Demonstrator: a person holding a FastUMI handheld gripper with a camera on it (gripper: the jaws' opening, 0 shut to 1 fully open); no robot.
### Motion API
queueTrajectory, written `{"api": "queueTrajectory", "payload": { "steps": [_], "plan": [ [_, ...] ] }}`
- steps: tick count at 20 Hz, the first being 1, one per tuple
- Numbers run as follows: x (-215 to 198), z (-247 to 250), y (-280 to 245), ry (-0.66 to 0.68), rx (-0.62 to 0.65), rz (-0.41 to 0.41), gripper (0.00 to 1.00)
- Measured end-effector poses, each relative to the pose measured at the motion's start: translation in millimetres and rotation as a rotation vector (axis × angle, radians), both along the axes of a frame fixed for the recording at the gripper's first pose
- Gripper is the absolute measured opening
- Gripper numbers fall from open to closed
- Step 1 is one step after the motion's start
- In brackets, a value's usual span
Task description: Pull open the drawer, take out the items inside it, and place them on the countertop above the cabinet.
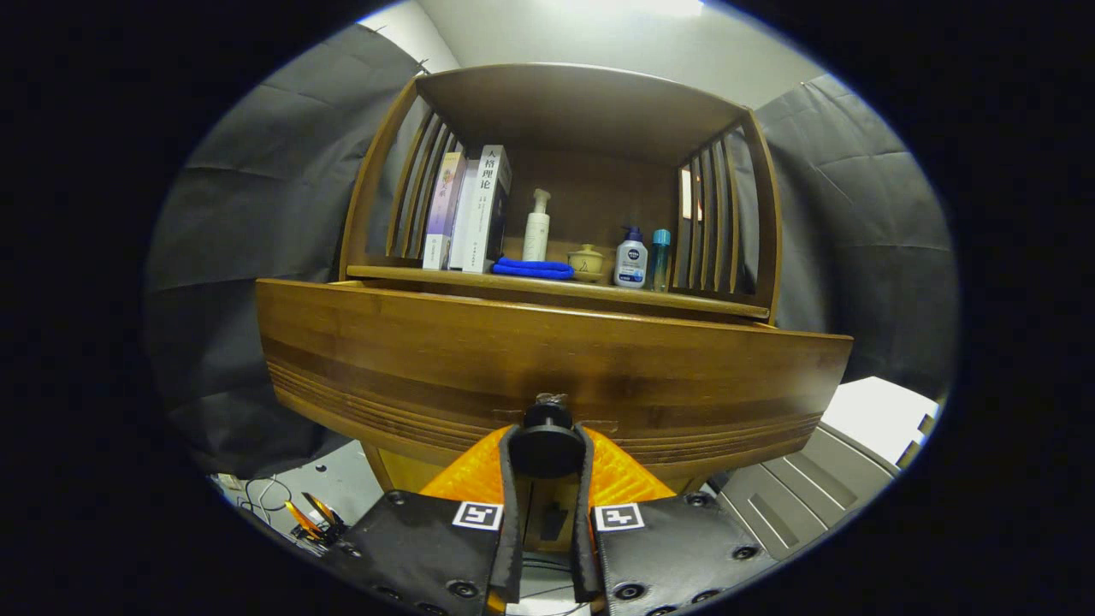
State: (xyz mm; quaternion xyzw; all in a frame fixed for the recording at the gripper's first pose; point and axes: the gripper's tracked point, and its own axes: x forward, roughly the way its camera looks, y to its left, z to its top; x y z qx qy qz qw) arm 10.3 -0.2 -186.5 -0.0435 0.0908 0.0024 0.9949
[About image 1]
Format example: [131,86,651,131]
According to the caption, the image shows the pink and purple book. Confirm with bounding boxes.
[422,151,468,271]

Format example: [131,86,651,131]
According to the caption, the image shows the white bottle with blue cap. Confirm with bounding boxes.
[613,226,649,289]

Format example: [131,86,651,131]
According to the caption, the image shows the floor cables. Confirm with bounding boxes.
[214,473,296,514]

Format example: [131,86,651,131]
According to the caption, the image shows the yellow lidded teacup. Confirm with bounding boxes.
[567,244,607,283]

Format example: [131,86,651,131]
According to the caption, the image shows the orange and black tool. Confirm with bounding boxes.
[285,492,350,548]

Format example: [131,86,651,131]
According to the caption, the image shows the thin white book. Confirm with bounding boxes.
[447,158,482,271]

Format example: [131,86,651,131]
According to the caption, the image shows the wooden cabinet door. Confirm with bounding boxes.
[532,479,578,553]

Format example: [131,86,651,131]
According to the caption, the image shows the white pump bottle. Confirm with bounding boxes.
[522,188,552,263]

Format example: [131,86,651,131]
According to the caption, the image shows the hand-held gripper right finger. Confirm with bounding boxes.
[571,425,775,616]

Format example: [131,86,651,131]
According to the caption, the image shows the wooden countertop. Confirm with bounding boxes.
[346,264,771,319]

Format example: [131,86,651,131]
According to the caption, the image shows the wooden cabinet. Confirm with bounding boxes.
[338,62,784,557]

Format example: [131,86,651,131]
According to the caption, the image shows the wooden drawer with black knob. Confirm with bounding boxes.
[255,278,855,493]

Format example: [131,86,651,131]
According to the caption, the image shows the blue folded cloth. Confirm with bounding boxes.
[492,257,576,281]

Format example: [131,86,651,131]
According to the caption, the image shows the teal bottle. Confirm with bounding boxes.
[648,228,672,293]

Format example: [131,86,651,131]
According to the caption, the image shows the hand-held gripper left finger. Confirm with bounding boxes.
[329,425,524,616]

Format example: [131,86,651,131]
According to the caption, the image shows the white panel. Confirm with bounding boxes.
[820,376,940,467]

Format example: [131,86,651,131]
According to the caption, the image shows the thick white book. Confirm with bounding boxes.
[462,145,512,274]

